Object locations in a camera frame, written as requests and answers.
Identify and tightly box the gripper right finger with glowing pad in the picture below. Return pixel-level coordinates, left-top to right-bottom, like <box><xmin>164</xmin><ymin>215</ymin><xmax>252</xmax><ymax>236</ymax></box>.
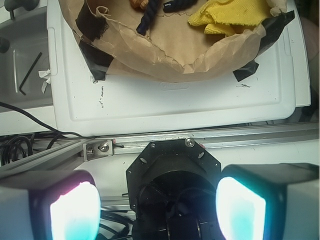
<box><xmin>215</xmin><ymin>163</ymin><xmax>320</xmax><ymax>240</ymax></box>

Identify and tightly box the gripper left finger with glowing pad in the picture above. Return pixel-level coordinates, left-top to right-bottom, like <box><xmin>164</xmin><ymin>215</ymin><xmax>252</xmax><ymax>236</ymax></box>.
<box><xmin>0</xmin><ymin>170</ymin><xmax>101</xmax><ymax>240</ymax></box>

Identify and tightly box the yellow cloth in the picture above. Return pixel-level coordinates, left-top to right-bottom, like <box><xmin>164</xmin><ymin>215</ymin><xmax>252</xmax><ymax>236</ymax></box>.
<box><xmin>188</xmin><ymin>0</ymin><xmax>271</xmax><ymax>37</ymax></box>

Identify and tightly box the white plastic board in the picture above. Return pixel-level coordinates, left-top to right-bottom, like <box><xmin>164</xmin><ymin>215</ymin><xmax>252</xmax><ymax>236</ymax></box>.
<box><xmin>47</xmin><ymin>0</ymin><xmax>311</xmax><ymax>136</ymax></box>

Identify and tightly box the black hex key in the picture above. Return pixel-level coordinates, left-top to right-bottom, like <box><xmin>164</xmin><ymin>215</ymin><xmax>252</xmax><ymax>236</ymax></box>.
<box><xmin>18</xmin><ymin>52</ymin><xmax>43</xmax><ymax>96</ymax></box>

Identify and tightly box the torn white paper scrap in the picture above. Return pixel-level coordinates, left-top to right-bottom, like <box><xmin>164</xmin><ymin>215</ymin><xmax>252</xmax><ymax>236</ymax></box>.
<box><xmin>38</xmin><ymin>68</ymin><xmax>51</xmax><ymax>94</ymax></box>

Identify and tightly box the grey metal tray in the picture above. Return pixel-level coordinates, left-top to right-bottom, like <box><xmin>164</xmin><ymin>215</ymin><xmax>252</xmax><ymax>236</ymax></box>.
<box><xmin>0</xmin><ymin>0</ymin><xmax>53</xmax><ymax>109</ymax></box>

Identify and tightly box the brown paper bag basin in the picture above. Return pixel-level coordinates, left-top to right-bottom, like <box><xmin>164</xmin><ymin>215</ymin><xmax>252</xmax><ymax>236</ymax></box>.
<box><xmin>59</xmin><ymin>0</ymin><xmax>295</xmax><ymax>83</ymax></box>

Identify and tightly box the brown spiral seashell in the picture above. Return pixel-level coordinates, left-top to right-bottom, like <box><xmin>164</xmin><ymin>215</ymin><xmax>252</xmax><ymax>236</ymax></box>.
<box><xmin>129</xmin><ymin>0</ymin><xmax>149</xmax><ymax>10</ymax></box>

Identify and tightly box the aluminium frame rail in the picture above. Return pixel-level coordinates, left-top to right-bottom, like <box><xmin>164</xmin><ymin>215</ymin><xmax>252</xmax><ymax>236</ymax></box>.
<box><xmin>0</xmin><ymin>122</ymin><xmax>320</xmax><ymax>178</ymax></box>

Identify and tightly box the silver corner bracket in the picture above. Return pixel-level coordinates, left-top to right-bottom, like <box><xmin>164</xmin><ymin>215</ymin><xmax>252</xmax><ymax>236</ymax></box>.
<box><xmin>82</xmin><ymin>139</ymin><xmax>114</xmax><ymax>162</ymax></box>

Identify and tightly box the black octagonal mount plate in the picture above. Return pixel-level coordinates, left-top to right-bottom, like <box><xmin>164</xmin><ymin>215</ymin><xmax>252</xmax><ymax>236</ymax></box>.
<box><xmin>126</xmin><ymin>138</ymin><xmax>223</xmax><ymax>240</ymax></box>

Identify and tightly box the black cable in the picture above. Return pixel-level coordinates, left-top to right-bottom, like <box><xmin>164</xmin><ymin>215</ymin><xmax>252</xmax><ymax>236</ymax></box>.
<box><xmin>0</xmin><ymin>101</ymin><xmax>101</xmax><ymax>139</ymax></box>

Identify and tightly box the dark blue rope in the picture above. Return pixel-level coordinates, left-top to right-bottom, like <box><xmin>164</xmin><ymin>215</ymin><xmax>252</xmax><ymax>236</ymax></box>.
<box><xmin>136</xmin><ymin>0</ymin><xmax>197</xmax><ymax>35</ymax></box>

